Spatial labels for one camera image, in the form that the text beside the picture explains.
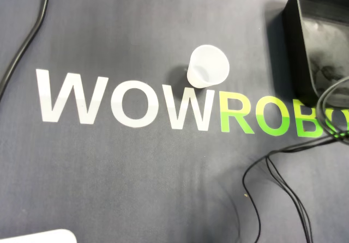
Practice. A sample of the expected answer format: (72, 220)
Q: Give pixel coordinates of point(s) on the white desk lamp base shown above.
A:
(32, 237)

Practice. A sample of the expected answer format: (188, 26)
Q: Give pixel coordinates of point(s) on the white translucent plastic cup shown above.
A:
(210, 66)

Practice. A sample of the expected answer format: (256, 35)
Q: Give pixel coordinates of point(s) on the black plastic tray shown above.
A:
(321, 36)

